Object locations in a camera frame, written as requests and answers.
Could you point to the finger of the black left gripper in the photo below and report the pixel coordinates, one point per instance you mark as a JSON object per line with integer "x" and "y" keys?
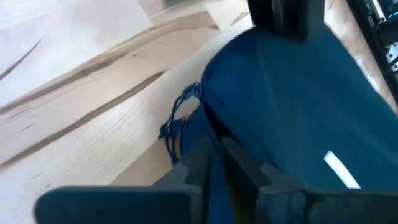
{"x": 303, "y": 17}
{"x": 264, "y": 14}

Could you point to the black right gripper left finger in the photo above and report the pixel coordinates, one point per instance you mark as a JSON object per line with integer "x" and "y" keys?
{"x": 124, "y": 205}

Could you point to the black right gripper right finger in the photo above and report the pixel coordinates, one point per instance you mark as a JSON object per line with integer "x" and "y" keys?
{"x": 311, "y": 207}

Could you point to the navy blue backpack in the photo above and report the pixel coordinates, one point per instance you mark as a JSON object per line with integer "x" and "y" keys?
{"x": 280, "y": 99}

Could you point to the black aluminium table frame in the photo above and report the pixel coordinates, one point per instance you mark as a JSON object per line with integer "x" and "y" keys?
{"x": 370, "y": 43}

